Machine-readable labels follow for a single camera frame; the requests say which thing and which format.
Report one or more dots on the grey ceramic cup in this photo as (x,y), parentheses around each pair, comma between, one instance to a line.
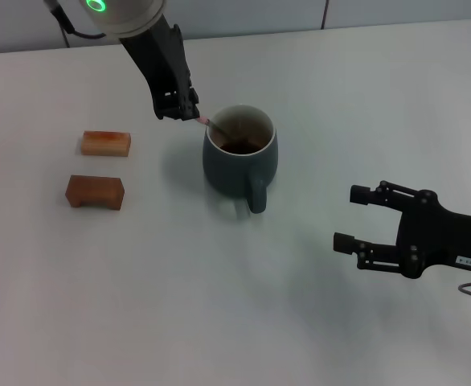
(227,169)

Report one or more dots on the light wooden block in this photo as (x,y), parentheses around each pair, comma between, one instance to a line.
(107,144)

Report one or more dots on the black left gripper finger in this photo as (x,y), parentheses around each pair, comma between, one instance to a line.
(169,107)
(190,104)

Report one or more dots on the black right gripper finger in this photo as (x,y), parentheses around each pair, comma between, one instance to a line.
(344,242)
(362,195)

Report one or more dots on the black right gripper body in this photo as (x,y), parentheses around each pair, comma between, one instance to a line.
(432,229)

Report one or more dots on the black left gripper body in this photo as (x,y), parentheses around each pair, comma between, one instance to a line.
(159,60)

